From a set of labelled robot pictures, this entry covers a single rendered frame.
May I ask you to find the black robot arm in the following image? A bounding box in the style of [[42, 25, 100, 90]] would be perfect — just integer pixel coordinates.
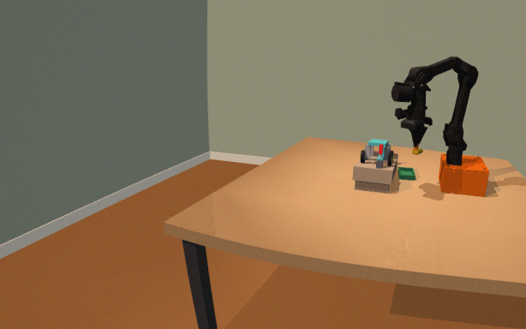
[[392, 57, 479, 166]]

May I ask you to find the teal trolley with black wheels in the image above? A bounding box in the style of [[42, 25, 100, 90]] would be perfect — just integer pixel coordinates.
[[360, 139, 394, 166]]

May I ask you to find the tan sloped ramp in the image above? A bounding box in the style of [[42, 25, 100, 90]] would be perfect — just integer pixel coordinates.
[[352, 151, 398, 194]]

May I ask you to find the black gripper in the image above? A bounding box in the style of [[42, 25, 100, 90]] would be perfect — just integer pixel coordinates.
[[401, 102, 433, 147]]

